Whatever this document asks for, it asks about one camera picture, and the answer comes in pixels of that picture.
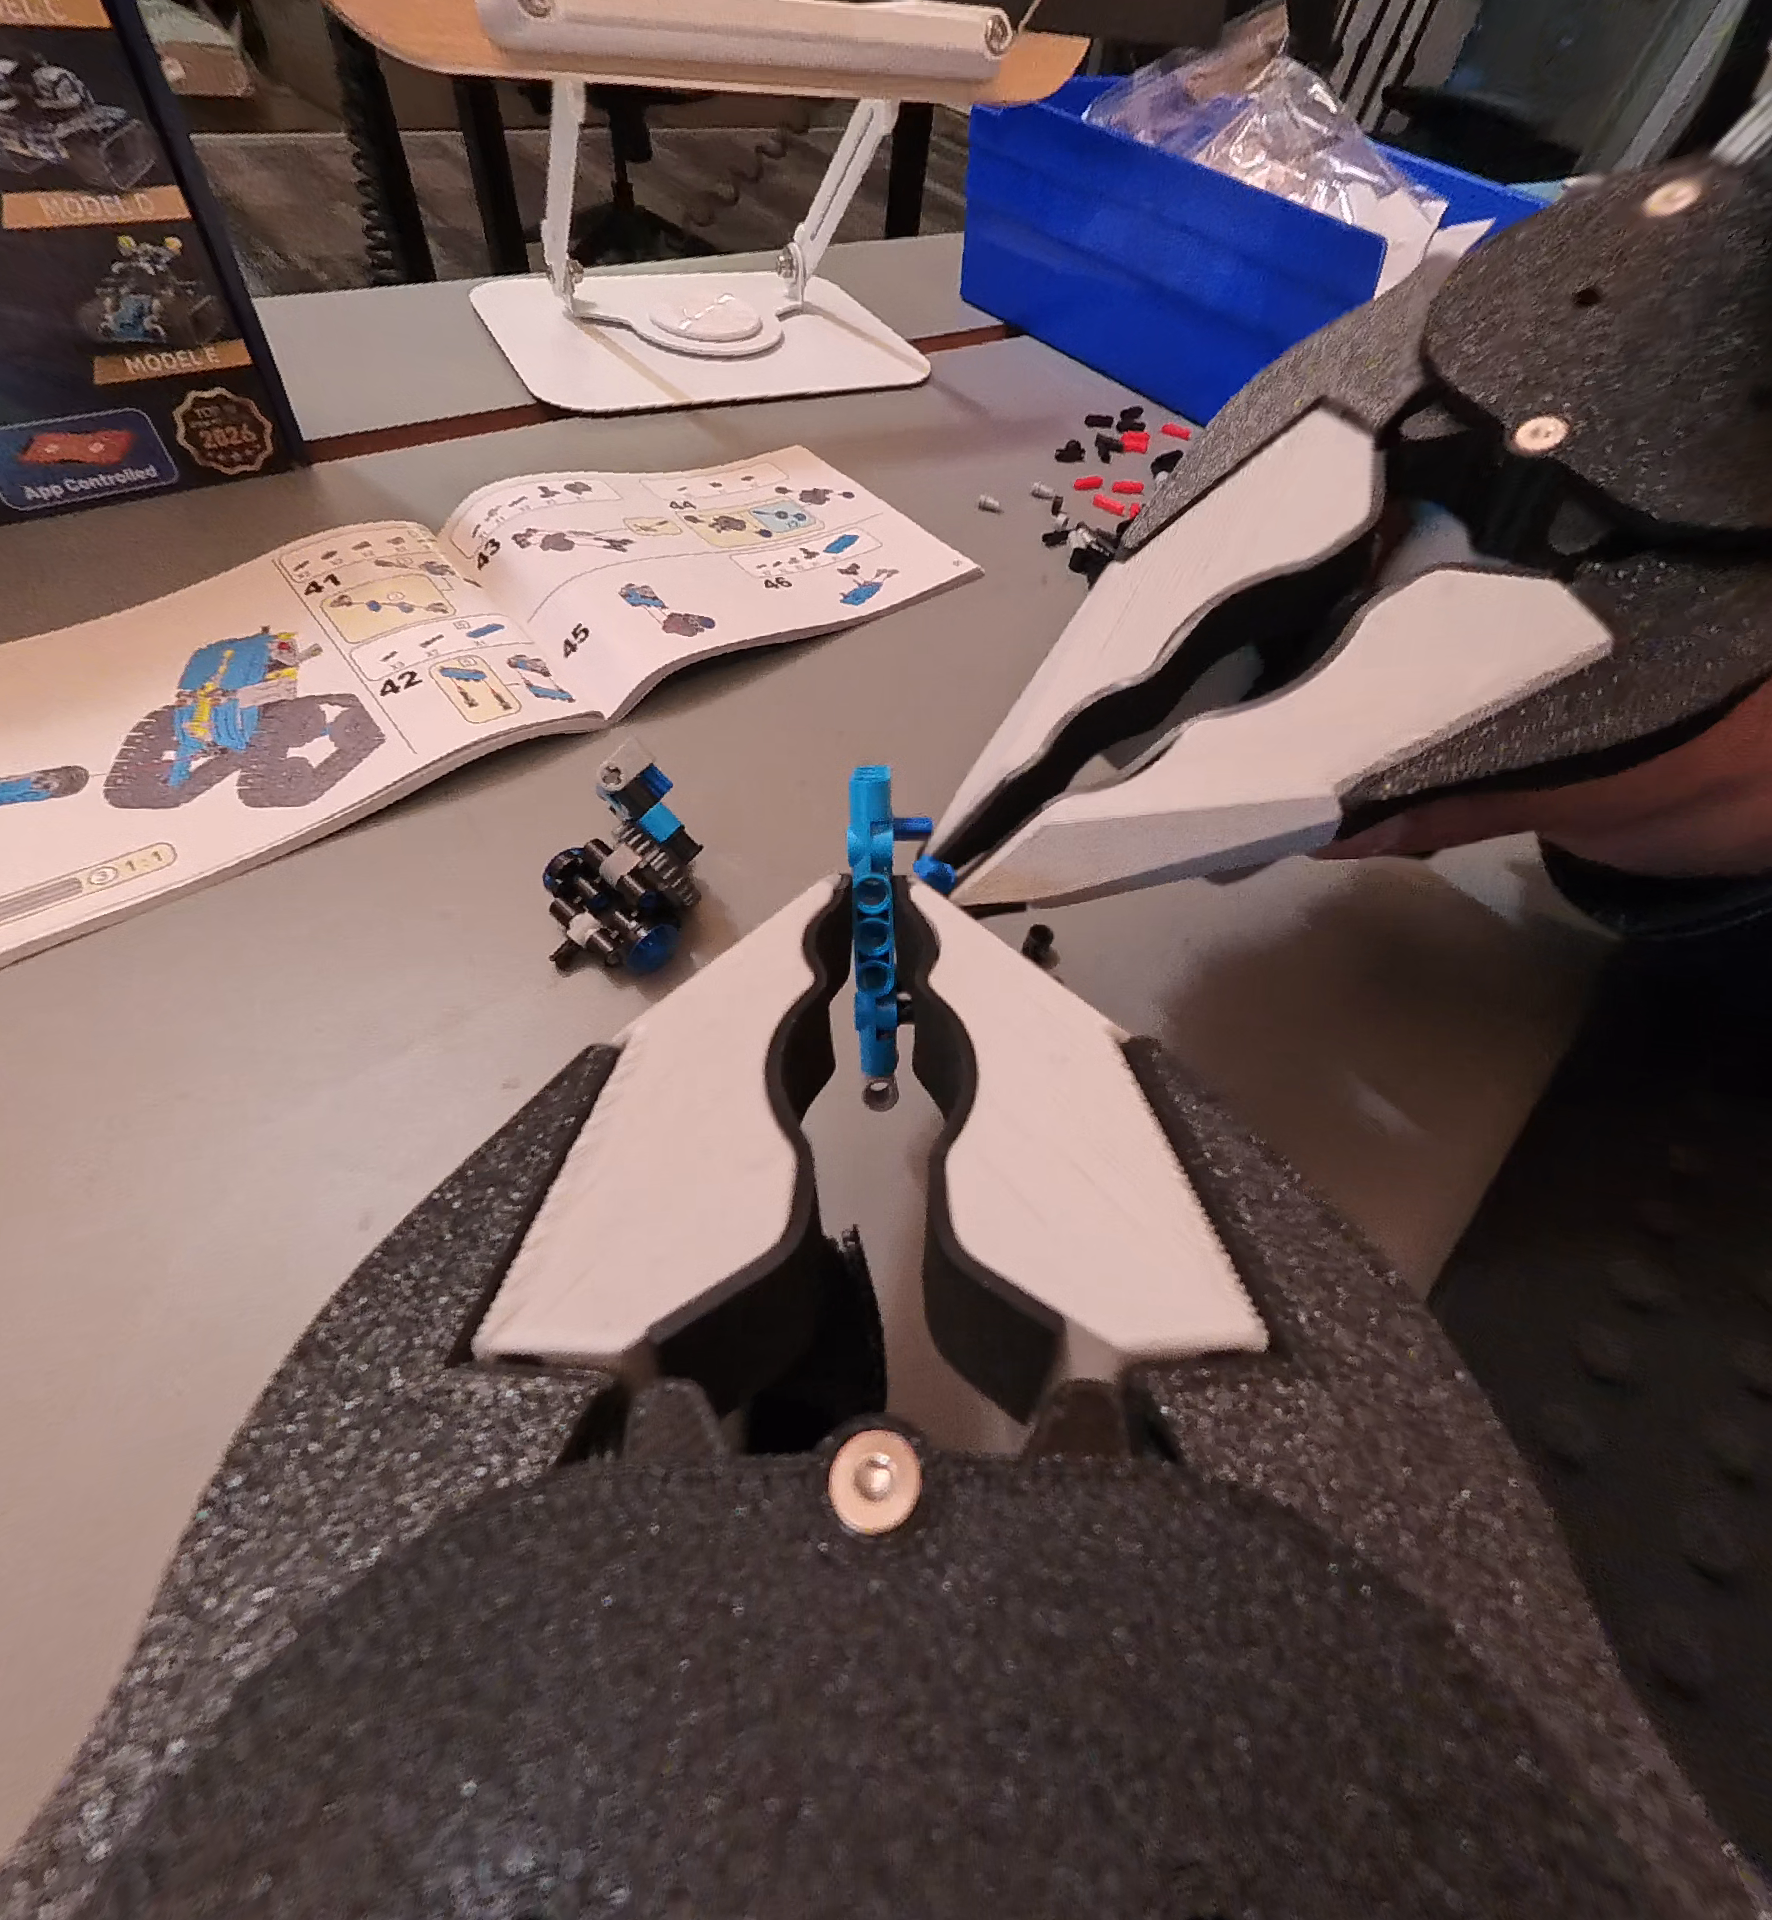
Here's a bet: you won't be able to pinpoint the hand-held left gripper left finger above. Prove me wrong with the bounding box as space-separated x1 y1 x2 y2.
469 878 862 1425

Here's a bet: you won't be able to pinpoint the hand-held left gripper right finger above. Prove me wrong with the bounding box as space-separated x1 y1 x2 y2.
898 874 1270 1425

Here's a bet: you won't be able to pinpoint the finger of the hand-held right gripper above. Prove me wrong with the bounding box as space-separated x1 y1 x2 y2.
953 568 1619 910
923 403 1393 863

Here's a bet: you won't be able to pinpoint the blue beam brick assembly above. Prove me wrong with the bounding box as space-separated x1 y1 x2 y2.
844 761 918 1082

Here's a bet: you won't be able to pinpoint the grey desk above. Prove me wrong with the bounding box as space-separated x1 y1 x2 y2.
0 232 1623 1909

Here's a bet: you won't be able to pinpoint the person's right hand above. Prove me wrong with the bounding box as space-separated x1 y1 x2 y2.
1313 618 1772 881

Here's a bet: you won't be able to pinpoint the pile of small brick parts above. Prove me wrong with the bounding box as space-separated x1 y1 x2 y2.
975 405 1206 589

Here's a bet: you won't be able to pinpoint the small black blue gear assembly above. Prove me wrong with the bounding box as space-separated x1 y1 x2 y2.
543 743 708 980

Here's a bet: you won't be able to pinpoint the blue plastic bin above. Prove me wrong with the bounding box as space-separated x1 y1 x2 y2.
962 75 1558 430

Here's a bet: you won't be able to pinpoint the empty clear plastic bags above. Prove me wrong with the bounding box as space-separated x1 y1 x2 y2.
1081 51 1498 290

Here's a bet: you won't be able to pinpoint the white folding stand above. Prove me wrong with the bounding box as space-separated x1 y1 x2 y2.
469 0 1018 417

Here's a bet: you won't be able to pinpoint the instruction booklet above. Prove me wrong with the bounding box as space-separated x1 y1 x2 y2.
0 447 987 997

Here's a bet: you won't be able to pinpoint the robot kit box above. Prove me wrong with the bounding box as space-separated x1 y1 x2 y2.
0 0 307 545

